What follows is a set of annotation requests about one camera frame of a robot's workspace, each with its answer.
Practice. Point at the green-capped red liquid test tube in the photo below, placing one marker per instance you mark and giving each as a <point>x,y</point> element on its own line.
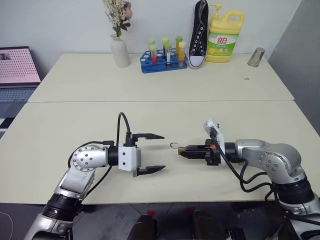
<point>153,53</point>

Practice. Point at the dark rounded shape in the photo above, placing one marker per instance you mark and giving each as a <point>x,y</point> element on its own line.
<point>146,228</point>
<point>203,225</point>

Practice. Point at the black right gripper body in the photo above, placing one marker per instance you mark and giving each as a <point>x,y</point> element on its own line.
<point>211,157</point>

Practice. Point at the yellow dish soap bottle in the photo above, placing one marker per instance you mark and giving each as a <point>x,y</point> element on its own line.
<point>222,42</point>

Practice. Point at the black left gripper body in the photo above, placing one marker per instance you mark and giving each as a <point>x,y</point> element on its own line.
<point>130,141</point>

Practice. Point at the black canvas sneaker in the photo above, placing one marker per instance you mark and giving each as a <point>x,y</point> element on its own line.
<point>198,37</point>

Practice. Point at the dried flower bouquet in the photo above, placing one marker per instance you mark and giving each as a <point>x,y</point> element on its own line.
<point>115,15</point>

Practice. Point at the yellow-capped orange liquid test tube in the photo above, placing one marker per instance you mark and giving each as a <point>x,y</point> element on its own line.
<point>182,53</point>

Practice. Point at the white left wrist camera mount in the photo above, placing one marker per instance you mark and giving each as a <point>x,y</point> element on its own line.
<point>127,158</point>

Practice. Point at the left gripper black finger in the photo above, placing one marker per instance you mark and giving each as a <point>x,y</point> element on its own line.
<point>151,170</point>
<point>150,136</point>

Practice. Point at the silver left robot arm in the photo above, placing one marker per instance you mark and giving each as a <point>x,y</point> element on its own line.
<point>85,157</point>

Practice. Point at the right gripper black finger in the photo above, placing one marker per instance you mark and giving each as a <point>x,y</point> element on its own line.
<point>196,148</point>
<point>195,155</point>

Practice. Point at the open grey laptop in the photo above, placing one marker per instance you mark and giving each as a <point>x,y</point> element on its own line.
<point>17,65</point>

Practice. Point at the green-capped orange liquid test tube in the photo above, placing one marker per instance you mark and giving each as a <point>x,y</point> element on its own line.
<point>178,45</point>

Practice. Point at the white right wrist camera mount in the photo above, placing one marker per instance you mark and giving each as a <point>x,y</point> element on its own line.
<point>217,133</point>

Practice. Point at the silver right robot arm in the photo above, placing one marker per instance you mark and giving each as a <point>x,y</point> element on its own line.
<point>275,160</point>

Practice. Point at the blue test tube rack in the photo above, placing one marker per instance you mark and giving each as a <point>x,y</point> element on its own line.
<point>150,68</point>

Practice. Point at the silver metal cup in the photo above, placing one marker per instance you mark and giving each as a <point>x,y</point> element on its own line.
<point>256,57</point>

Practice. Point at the white ceramic vase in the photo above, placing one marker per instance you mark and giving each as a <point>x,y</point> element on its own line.
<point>120,53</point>

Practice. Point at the green-capped dark liquid test tube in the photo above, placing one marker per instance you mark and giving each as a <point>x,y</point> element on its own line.
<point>168,53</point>

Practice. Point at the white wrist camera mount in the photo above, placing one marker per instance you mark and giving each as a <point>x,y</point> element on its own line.
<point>217,133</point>
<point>127,158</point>

